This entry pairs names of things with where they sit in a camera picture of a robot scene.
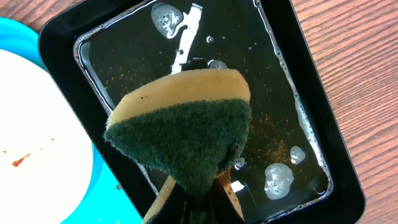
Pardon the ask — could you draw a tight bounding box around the teal plastic tray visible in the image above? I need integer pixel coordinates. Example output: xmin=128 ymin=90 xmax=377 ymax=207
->
xmin=1 ymin=17 xmax=142 ymax=224

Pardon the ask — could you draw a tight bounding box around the black water tray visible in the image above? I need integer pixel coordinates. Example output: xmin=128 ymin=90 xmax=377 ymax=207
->
xmin=38 ymin=0 xmax=366 ymax=223

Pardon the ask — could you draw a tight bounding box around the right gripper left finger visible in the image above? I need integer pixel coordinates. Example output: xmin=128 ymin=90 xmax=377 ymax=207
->
xmin=146 ymin=182 xmax=190 ymax=224

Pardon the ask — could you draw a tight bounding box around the green yellow sponge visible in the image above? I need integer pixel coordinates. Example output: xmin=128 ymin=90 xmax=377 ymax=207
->
xmin=103 ymin=68 xmax=251 ymax=223

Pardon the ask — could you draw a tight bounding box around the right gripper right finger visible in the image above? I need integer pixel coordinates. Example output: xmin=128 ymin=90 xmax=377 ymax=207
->
xmin=210 ymin=179 xmax=244 ymax=224

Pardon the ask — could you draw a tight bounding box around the white plate upper right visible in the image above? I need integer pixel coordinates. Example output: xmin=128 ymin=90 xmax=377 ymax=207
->
xmin=1 ymin=50 xmax=93 ymax=223

